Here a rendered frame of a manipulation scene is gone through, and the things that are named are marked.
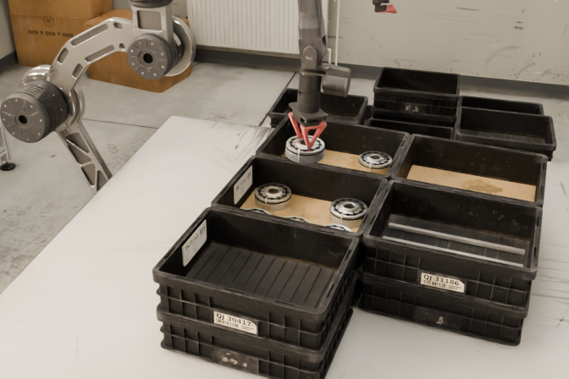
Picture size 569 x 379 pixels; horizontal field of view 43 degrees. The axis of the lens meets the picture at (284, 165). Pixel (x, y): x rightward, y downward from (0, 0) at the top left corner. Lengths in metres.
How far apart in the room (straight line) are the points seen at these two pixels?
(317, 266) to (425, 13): 3.35
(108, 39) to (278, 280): 1.05
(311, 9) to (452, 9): 3.21
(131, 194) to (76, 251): 0.33
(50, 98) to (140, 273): 0.78
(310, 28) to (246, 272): 0.61
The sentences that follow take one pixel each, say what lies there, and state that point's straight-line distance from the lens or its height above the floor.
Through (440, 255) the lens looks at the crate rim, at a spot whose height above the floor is 0.93.
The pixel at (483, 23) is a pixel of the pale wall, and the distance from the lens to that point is 4.94.
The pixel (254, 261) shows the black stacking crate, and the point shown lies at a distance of 1.79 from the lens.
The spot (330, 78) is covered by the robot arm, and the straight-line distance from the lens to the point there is 1.78.
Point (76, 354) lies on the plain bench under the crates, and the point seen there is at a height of 0.70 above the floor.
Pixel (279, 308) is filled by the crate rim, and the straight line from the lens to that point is 1.50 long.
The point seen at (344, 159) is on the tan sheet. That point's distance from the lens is 2.25.
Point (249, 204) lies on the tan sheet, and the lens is 2.01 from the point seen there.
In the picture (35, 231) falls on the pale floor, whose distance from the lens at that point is 3.55.
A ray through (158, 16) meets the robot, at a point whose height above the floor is 1.25.
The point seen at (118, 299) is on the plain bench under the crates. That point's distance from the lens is 1.92.
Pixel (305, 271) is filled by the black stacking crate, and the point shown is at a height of 0.83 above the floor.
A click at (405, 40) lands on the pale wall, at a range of 5.00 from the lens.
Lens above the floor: 1.89
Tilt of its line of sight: 29 degrees down
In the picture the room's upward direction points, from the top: 1 degrees clockwise
